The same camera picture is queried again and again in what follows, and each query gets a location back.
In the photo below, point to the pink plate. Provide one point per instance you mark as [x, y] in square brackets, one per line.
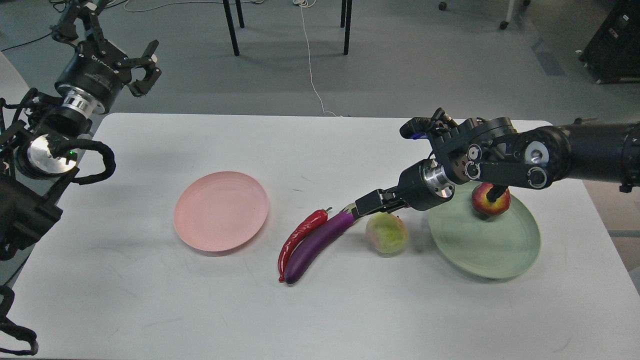
[221, 211]

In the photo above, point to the white chair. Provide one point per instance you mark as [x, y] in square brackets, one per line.
[12, 84]

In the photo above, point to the purple eggplant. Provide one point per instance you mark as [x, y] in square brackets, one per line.
[317, 241]

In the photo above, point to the black table legs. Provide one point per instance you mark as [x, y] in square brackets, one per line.
[288, 31]

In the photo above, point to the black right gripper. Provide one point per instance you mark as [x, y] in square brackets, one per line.
[421, 186]

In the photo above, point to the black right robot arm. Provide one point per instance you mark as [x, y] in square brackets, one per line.
[492, 151]

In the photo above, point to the red pomegranate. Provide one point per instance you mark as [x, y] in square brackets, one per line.
[481, 203]

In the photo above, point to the green yellow peach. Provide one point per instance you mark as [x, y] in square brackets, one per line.
[387, 233]

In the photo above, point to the green plate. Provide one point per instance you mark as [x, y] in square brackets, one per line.
[496, 248]

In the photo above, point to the red chili pepper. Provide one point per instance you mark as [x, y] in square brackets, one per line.
[312, 222]

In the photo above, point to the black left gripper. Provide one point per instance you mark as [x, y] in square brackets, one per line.
[92, 68]

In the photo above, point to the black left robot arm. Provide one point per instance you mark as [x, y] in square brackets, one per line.
[44, 148]

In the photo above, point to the black equipment box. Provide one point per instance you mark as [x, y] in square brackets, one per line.
[612, 55]

